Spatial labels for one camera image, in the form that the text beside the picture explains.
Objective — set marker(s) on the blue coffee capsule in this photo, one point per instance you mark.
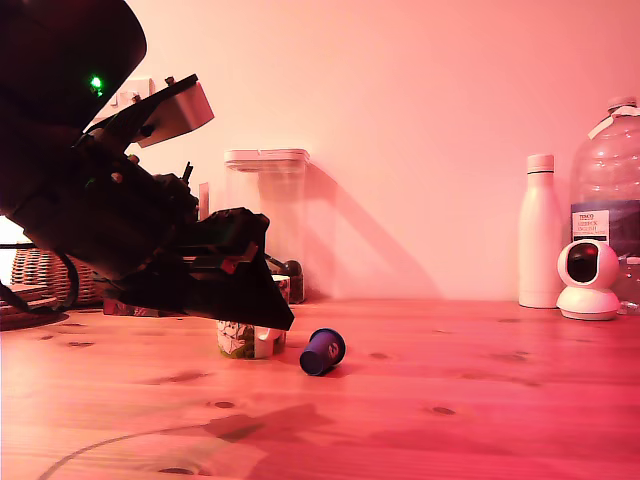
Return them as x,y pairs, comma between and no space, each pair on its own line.
320,353

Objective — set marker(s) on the dark glass jar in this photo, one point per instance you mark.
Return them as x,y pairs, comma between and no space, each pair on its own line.
297,287

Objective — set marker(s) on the white floral patterned mug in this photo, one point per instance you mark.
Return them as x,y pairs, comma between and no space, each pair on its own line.
240,342

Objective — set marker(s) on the clear storage jar white lid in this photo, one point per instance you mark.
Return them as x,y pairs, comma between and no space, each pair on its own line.
280,200

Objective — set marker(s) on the floral patterned container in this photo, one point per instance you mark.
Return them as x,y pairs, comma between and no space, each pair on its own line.
125,308

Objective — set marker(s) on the wicker basket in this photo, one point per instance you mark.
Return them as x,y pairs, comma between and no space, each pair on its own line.
40,272

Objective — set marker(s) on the dark flat round mat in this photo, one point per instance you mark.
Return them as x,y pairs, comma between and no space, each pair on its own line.
25,322

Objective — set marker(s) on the white insulated bottle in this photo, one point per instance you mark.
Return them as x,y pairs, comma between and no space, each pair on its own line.
540,235

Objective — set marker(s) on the large clear water bottle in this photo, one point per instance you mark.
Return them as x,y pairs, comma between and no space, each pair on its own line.
607,170

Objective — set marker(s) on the pale camera box with bracket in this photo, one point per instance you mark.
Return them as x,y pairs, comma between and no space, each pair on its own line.
185,112

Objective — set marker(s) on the white wall socket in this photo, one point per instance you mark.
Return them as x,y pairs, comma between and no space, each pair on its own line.
137,89

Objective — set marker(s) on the small white round camera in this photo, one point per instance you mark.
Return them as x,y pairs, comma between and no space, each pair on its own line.
587,295

